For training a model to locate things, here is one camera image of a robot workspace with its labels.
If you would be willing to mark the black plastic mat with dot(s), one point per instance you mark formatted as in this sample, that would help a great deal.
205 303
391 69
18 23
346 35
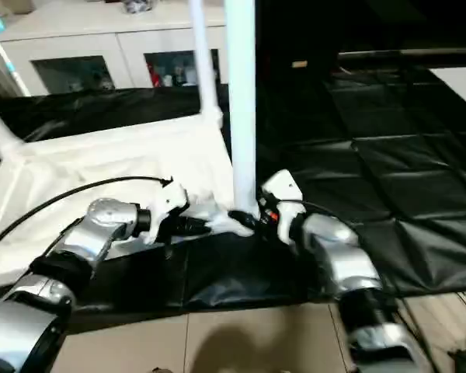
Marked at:
404 171

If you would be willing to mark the small yellow label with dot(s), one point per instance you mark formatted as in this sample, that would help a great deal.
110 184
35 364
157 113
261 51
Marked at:
299 64

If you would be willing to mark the white plastic table leg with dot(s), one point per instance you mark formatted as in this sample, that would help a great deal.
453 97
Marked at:
0 130
241 101
206 62

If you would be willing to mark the grey crumpled object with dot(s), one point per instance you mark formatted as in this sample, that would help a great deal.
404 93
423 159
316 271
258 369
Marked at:
138 6

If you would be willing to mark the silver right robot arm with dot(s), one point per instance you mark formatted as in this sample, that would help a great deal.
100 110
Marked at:
342 256

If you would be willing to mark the white plastic table top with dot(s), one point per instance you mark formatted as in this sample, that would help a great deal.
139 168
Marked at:
101 155

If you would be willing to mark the white glass-door cabinet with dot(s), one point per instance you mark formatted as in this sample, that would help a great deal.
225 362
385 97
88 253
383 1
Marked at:
85 27

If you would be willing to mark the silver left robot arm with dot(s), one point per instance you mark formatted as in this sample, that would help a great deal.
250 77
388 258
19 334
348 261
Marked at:
70 256

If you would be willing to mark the white flat board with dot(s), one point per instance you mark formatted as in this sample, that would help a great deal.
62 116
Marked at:
460 85

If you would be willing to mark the white pole with blue band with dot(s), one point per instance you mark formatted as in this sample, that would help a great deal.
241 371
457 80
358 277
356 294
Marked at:
6 62

